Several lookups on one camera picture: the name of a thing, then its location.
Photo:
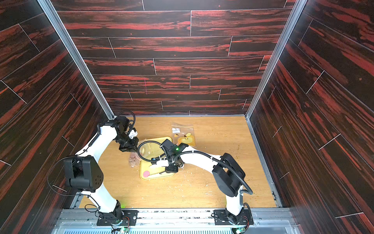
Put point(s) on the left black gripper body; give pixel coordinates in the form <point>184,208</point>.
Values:
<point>127,144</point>

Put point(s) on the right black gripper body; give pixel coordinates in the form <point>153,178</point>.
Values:
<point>171,168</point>

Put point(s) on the clear resealable bag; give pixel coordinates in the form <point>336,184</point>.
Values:
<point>134,159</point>

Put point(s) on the metal tongs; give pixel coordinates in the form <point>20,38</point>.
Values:
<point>161,173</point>

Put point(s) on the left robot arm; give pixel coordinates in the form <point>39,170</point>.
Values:
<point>82,171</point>

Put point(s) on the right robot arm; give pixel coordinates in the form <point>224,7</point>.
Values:
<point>228,175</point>

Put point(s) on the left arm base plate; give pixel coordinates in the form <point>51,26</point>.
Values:
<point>125,218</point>

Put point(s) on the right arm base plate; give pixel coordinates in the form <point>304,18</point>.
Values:
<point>224,217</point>

